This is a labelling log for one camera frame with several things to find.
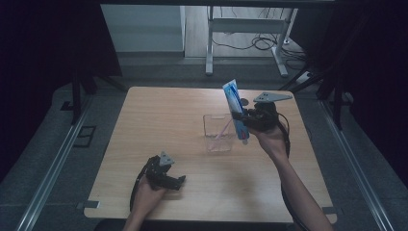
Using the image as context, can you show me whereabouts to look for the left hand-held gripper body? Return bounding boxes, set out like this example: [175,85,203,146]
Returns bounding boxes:
[146,151,176,191]

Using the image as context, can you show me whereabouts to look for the blue and white toothpaste tube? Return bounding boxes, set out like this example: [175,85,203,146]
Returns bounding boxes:
[221,79,251,145]

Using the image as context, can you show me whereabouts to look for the black metal stand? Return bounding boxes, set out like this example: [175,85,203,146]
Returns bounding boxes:
[70,62,127,126]
[278,62,354,131]

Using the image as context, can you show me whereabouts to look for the aluminium floor rail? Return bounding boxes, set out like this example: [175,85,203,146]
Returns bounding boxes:
[14,95,94,231]
[319,99,387,231]

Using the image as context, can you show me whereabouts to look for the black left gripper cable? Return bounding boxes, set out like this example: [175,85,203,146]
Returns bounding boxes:
[129,156,155,213]

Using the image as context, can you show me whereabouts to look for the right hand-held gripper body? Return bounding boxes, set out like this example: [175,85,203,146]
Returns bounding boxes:
[251,91,293,132]

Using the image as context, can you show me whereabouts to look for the white desk frame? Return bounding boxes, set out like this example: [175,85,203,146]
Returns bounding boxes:
[205,6,299,79]

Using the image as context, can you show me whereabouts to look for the grey table bracket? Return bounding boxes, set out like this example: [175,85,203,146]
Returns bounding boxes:
[76,200,101,211]

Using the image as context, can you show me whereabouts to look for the black floor frame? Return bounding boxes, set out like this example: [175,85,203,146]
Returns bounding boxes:
[72,125,97,149]

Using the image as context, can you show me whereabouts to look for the black floor cables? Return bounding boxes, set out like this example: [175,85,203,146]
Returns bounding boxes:
[211,7,310,70]

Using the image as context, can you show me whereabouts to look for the dark curtain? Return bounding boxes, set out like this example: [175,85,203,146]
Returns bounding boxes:
[0,0,122,181]
[290,0,408,187]

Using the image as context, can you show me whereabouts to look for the white cabinet panel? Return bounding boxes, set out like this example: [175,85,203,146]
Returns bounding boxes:
[99,4,187,53]

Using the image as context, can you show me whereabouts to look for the white power strip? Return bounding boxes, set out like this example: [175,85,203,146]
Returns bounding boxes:
[295,71,314,86]

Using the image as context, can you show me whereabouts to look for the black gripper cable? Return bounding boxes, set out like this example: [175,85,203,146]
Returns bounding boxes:
[276,112,311,231]
[129,156,155,213]

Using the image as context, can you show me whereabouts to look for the clear plastic container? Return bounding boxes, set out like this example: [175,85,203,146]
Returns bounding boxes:
[202,113,239,153]

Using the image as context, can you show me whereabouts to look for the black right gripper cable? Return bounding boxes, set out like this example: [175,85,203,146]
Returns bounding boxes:
[276,112,311,231]

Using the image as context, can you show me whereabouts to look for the person's right hand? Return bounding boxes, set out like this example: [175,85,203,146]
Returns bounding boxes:
[249,123,290,163]

